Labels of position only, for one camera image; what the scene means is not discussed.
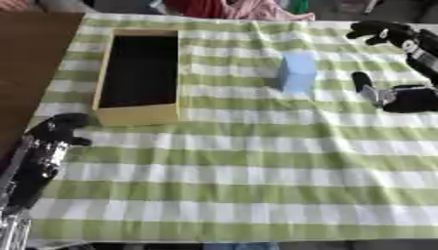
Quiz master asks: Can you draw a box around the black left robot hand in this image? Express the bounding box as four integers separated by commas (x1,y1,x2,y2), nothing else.
23,112,95,147

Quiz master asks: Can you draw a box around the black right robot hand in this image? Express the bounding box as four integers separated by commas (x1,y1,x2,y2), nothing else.
345,20,438,114

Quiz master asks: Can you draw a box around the tan cardboard box black inside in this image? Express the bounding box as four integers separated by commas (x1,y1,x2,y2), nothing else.
90,27,184,128

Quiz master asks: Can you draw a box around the light blue rectangular block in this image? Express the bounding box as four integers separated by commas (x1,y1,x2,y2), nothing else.
275,53,321,96

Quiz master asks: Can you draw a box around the person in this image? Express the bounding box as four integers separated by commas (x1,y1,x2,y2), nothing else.
162,0,317,22

